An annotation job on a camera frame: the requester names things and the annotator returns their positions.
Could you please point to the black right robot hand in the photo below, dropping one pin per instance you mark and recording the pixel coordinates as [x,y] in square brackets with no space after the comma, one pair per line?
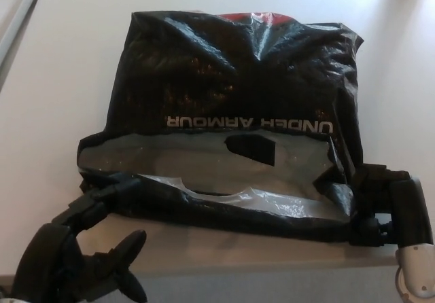
[408,211]

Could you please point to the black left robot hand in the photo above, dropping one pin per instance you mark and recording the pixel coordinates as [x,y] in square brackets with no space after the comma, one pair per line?
[47,265]

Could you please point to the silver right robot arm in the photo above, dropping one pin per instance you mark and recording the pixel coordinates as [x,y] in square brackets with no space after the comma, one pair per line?
[416,260]

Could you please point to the white adjacent desk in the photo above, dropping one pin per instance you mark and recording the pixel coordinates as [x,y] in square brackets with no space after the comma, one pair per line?
[29,7]

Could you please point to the black Under Armour plastic bag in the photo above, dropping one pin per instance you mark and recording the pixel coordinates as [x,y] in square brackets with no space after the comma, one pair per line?
[221,79]

